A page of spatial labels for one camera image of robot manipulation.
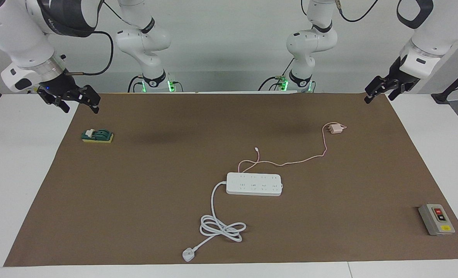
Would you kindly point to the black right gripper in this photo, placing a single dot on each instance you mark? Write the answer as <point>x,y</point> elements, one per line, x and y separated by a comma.
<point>60,90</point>

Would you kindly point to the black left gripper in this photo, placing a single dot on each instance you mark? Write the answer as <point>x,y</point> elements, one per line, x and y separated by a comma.
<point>400,79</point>

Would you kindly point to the pink charger adapter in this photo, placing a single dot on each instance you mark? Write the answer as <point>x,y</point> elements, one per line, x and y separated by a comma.
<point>335,129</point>

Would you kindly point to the white power strip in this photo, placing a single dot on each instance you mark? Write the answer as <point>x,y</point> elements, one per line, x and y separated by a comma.
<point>248,187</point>

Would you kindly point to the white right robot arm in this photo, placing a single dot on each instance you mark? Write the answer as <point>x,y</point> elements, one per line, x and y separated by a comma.
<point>16,34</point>

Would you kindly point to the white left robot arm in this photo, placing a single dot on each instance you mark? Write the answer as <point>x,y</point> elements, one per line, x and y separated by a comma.
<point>437,31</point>

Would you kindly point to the white box yellow labels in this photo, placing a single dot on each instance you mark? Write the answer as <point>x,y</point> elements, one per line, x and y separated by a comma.
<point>31,92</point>

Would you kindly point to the brown table mat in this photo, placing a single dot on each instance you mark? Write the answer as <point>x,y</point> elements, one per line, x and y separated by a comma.
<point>155,173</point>

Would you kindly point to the grey push button box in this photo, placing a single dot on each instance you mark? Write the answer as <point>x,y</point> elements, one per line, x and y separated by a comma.
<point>435,222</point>

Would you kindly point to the green knife switch yellow base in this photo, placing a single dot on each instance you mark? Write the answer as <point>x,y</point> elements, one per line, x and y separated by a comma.
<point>101,135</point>

